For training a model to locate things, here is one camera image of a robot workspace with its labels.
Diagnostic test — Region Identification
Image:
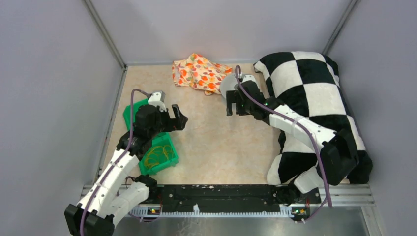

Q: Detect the grey plastic cable spool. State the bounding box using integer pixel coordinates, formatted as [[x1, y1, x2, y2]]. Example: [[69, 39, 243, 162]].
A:
[[219, 74, 238, 99]]

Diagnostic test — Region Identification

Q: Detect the yellow thin cable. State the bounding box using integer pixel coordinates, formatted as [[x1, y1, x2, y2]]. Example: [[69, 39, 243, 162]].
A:
[[144, 145, 175, 170]]

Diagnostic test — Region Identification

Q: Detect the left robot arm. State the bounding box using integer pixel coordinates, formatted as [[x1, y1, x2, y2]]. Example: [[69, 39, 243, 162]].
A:
[[64, 104, 188, 236]]

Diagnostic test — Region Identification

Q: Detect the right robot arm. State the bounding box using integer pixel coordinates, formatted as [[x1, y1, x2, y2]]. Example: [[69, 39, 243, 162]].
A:
[[226, 81, 359, 207]]

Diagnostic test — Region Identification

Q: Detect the green plastic compartment bin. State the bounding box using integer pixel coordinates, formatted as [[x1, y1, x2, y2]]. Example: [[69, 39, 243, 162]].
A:
[[117, 99, 179, 175]]

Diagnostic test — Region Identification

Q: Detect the floral orange cloth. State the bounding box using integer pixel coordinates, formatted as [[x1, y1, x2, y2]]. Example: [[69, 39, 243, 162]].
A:
[[172, 53, 233, 95]]

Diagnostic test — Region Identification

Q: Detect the black white checkered pillow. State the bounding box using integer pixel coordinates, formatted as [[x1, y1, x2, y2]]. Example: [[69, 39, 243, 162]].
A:
[[254, 51, 373, 185]]

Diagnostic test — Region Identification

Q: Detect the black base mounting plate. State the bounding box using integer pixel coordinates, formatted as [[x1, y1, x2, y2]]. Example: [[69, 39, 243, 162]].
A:
[[139, 184, 322, 213]]

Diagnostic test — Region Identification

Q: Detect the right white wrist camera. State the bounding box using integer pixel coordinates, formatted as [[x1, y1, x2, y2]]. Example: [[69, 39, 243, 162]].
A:
[[238, 74, 258, 83]]

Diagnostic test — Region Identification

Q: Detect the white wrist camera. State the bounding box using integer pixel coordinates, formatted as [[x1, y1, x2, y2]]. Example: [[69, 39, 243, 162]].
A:
[[148, 91, 167, 112], [238, 74, 258, 83]]

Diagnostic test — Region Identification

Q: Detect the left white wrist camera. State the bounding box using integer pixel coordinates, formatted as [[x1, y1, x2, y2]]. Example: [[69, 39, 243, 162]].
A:
[[148, 91, 167, 112]]

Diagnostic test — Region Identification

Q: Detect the aluminium frame rail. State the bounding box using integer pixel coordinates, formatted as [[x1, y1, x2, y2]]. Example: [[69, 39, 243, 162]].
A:
[[80, 184, 375, 218]]

